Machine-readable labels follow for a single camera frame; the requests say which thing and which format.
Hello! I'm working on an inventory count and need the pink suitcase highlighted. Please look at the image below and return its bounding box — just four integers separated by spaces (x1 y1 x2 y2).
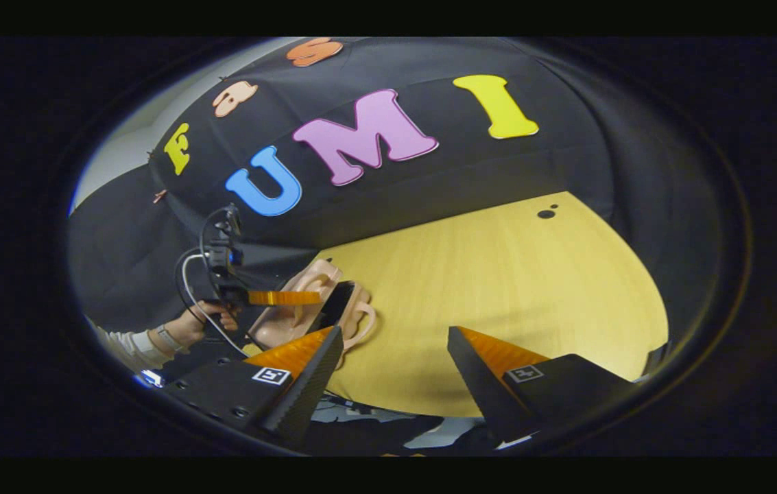
244 258 377 360

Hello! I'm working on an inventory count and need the grey wristband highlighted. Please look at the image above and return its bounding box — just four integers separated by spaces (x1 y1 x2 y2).
156 323 185 356

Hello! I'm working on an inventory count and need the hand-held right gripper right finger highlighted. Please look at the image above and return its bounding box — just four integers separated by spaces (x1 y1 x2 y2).
446 325 637 445

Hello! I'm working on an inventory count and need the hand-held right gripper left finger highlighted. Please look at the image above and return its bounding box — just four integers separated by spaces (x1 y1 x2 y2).
160 325 346 445

